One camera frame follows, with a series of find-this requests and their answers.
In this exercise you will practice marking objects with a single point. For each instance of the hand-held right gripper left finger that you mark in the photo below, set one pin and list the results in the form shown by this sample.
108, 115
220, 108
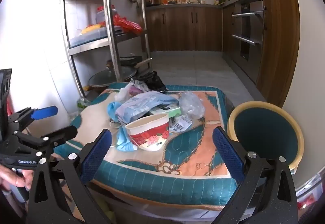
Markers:
96, 155

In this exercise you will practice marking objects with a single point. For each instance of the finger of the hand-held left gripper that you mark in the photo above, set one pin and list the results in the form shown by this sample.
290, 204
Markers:
63, 135
44, 112

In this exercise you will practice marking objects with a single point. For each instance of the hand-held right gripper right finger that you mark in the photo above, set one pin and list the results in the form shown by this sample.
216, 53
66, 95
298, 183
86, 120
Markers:
228, 153

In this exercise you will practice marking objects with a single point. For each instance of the teal bin with yellow rim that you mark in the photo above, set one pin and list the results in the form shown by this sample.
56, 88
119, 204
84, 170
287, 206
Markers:
264, 132

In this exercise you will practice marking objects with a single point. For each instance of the barcode label paper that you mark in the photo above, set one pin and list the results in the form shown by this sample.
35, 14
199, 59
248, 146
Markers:
180, 126

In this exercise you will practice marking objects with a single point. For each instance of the green and white box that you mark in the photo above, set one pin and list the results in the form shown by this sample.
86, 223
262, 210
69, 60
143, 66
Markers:
172, 112

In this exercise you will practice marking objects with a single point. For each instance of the purple wrapper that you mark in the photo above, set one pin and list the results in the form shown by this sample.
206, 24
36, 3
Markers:
134, 90

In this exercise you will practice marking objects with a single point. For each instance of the black plastic bag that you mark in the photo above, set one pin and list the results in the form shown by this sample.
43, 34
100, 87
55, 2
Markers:
152, 81

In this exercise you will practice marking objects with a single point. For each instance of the person's left hand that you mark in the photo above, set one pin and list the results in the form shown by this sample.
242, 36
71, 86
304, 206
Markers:
15, 178

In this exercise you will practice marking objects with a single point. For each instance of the bag of green vegetables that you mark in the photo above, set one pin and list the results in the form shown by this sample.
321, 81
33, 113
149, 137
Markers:
81, 104

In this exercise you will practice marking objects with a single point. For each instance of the teal printed quilted blanket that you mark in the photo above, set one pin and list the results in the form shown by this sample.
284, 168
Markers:
193, 153

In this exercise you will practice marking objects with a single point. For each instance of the paper bowl with flower print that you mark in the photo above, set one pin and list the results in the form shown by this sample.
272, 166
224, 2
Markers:
149, 135

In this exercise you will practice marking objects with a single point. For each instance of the clear crumpled plastic bag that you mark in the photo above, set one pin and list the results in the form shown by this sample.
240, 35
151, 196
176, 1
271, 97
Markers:
191, 106

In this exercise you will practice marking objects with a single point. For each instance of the blue and white plastic bag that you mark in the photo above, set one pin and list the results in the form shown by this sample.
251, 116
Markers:
142, 107

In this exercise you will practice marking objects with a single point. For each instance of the white crumpled plastic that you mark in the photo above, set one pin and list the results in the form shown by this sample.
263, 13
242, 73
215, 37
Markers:
121, 93

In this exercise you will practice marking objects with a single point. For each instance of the grey storage box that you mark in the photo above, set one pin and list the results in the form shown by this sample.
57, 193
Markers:
94, 36

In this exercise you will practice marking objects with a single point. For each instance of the yellow plastic item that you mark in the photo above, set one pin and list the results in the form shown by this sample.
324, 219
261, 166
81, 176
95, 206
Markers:
91, 28

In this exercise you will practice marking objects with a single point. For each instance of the stainless steel shelf rack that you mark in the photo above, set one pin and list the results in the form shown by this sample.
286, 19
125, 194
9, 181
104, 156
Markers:
111, 23

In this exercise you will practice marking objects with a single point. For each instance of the plastic jar with red lid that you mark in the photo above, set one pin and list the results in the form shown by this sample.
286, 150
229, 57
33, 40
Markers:
101, 14

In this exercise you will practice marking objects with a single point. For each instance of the wooden oven cabinet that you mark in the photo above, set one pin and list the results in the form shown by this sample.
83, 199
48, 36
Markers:
279, 43

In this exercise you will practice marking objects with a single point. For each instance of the red plastic bag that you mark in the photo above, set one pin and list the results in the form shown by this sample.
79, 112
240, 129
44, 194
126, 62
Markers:
127, 24

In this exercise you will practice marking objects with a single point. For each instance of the stainless steel oven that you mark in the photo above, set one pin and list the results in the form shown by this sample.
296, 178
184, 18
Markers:
245, 28

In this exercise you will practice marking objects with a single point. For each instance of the wooden base cabinet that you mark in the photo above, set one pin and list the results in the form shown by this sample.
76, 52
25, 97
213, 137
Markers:
177, 26

